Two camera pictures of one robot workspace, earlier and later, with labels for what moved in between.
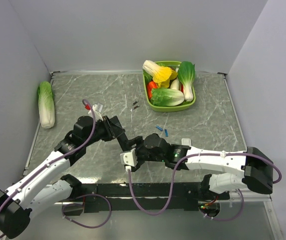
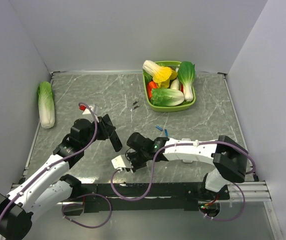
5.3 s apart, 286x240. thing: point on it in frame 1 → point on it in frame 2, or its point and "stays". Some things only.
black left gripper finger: (114, 120) → (106, 119)
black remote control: (121, 139) → (115, 141)
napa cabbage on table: (46, 105) stays
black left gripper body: (102, 131) stays
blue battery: (159, 128) stays
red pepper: (151, 85) stays
